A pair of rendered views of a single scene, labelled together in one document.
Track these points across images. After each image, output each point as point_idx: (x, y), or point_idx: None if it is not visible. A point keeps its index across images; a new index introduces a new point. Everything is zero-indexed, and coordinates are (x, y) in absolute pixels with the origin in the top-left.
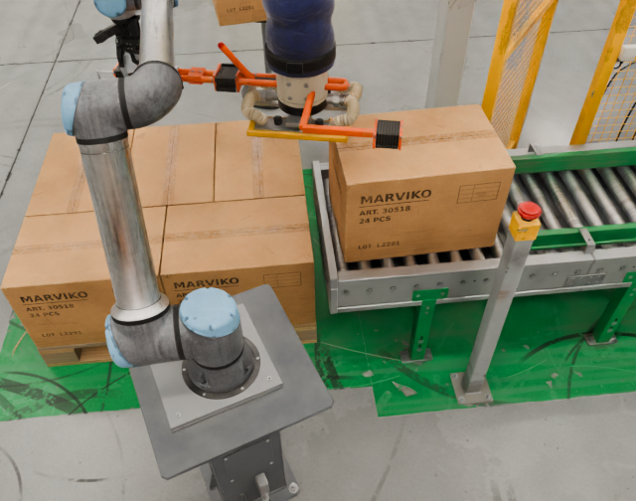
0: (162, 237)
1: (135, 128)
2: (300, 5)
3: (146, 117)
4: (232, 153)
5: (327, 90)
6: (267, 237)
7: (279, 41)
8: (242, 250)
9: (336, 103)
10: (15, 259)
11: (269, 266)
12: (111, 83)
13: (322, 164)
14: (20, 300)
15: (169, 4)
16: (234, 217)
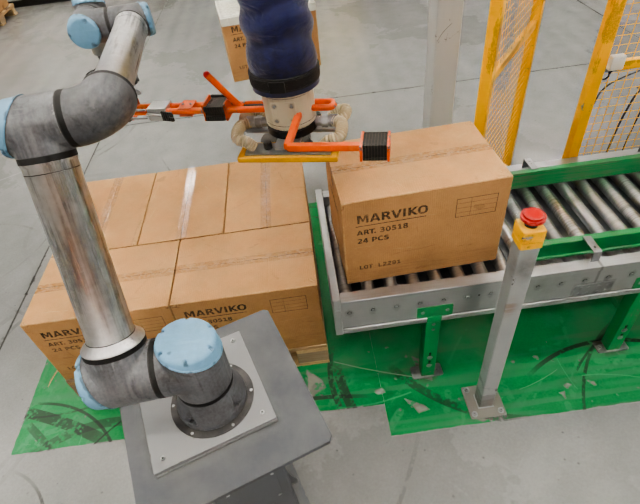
0: (174, 269)
1: (82, 145)
2: (274, 18)
3: (89, 131)
4: (242, 188)
5: (315, 112)
6: (273, 263)
7: (259, 60)
8: (249, 277)
9: (325, 124)
10: (37, 298)
11: (274, 291)
12: (47, 94)
13: (324, 192)
14: (41, 336)
15: (139, 27)
16: (242, 246)
